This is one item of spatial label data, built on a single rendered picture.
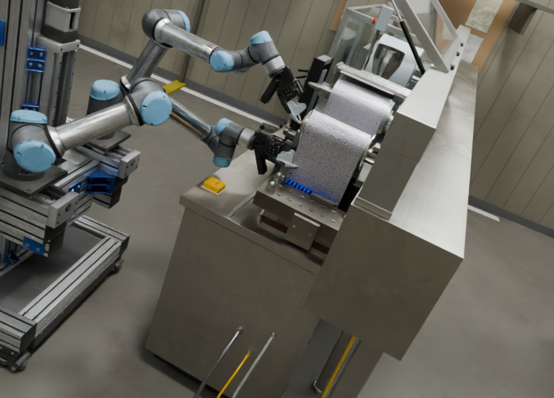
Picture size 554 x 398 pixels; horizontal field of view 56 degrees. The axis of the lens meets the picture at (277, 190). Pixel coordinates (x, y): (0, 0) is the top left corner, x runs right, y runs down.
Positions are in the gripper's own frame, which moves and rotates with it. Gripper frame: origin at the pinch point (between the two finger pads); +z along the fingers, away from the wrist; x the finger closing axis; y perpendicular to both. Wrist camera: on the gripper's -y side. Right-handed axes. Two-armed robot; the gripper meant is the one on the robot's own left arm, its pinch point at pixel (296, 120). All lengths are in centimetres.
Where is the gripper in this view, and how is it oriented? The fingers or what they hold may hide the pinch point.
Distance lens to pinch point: 202.5
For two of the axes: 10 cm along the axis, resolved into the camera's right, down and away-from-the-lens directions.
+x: 3.5, -3.3, 8.8
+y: 8.1, -3.6, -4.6
